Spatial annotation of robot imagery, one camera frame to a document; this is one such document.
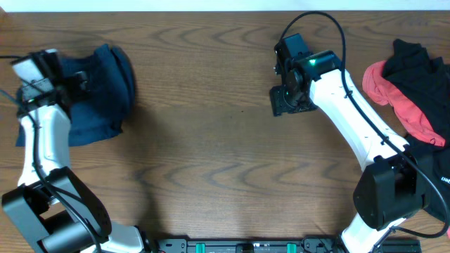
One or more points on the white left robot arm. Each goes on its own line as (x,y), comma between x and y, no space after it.
(51,207)

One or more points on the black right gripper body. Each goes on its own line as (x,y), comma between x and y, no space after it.
(285,101)

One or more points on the black printed shirt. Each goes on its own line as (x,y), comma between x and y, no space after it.
(425,81)

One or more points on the red cloth garment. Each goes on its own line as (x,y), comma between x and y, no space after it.
(383,92)

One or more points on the navy blue denim shorts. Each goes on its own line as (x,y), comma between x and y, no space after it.
(106,64)

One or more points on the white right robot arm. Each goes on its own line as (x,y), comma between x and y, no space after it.
(391,188)

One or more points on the folded navy blue shorts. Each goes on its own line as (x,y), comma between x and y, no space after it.
(95,130)

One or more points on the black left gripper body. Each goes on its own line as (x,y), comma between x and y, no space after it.
(73,91)

